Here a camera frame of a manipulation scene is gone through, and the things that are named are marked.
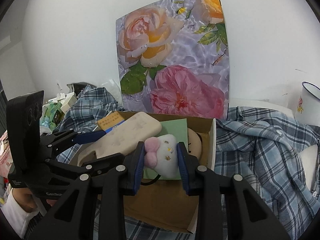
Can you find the clear plastic bag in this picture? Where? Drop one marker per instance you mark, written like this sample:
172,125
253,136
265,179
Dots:
111,90

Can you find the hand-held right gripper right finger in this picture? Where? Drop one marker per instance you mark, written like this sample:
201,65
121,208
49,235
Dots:
183,165

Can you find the beige round perforated pad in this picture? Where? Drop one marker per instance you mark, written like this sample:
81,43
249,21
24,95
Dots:
195,142

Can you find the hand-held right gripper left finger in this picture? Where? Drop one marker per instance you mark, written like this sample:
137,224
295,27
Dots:
138,165

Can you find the person's left hand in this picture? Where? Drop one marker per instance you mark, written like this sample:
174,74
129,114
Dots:
23,200

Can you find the floral printed poster board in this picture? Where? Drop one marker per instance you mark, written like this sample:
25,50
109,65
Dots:
175,55

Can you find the gold packet with blue label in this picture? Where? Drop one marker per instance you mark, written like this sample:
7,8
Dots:
111,120

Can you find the black ribbed object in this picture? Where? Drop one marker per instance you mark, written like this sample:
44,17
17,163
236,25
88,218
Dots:
2,100

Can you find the cardboard box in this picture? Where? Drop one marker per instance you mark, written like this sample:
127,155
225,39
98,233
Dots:
162,205

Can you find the light blue plaid shirt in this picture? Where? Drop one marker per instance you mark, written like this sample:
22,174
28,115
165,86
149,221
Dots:
250,142

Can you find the beige phone case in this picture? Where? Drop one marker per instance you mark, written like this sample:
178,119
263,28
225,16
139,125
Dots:
130,135

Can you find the pink cartoon bag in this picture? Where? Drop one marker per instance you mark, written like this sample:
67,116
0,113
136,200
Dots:
6,160

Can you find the white enamel mug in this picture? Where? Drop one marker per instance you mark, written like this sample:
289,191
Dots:
310,105

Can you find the dark blue plaid shirt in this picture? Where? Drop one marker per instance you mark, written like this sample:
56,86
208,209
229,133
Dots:
87,102

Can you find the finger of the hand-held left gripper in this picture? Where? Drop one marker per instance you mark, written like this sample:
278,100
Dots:
88,136
105,162

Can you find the green tissue pack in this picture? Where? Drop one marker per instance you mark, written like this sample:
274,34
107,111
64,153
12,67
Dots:
53,115

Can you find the small white box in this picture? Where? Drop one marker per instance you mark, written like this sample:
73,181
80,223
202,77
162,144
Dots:
68,102

